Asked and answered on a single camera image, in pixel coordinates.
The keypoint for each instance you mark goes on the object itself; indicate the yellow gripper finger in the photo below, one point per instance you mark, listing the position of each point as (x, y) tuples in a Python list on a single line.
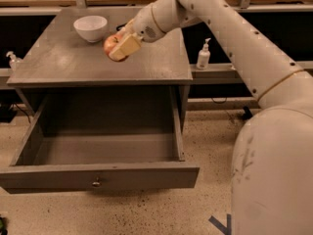
[(126, 29)]

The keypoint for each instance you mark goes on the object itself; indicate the white pump lotion bottle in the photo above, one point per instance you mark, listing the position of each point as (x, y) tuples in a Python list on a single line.
[(203, 56)]

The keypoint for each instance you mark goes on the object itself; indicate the metal drawer knob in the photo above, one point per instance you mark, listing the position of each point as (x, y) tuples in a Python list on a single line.
[(96, 183)]

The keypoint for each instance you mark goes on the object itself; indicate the black metal stand leg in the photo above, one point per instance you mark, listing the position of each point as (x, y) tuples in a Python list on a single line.
[(247, 113)]

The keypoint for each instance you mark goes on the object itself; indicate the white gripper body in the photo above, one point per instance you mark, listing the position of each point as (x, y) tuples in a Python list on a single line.
[(144, 24)]

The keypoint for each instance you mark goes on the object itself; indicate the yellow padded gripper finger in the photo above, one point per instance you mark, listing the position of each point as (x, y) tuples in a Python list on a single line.
[(124, 46)]

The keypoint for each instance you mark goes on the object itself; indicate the grey metal shelf rail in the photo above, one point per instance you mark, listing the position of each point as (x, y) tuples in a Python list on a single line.
[(215, 74)]

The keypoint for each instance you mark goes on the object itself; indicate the red apple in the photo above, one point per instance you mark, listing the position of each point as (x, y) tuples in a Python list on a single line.
[(112, 44)]

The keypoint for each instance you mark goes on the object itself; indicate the clear pump sanitizer bottle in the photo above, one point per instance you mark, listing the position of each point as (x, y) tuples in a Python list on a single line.
[(14, 60)]

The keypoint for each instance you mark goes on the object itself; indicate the open grey top drawer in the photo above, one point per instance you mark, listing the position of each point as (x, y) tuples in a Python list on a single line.
[(131, 144)]

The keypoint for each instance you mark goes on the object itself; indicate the white ceramic bowl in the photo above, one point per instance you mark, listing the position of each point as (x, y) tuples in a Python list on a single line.
[(91, 28)]

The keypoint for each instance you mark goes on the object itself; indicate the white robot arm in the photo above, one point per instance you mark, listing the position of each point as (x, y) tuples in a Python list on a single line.
[(272, 167)]

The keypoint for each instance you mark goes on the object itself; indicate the grey wooden cabinet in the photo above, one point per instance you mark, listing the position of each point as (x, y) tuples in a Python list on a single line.
[(91, 94)]

